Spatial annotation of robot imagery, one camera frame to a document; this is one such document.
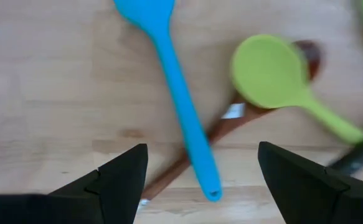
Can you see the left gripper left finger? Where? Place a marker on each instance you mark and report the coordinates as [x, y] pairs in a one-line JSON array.
[[119, 186]]

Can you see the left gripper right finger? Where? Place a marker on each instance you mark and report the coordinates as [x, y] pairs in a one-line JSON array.
[[293, 186]]

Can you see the slim black steak knife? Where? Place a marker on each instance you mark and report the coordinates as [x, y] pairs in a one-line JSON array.
[[358, 155]]

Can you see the brown wooden spoon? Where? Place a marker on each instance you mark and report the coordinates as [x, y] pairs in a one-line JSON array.
[[231, 127]]

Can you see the blue silicone spatula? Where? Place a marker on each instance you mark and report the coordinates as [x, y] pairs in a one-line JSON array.
[[181, 102]]

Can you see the lime green silicone spoon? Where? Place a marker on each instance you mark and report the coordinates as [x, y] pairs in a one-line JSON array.
[[268, 71]]

